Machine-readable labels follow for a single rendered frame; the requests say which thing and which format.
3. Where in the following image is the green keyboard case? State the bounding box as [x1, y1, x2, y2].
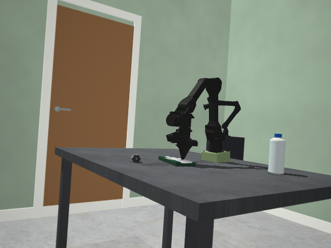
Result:
[158, 156, 195, 166]

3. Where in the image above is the white plastic bottle with blue cap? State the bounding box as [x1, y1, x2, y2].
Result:
[268, 134, 286, 174]

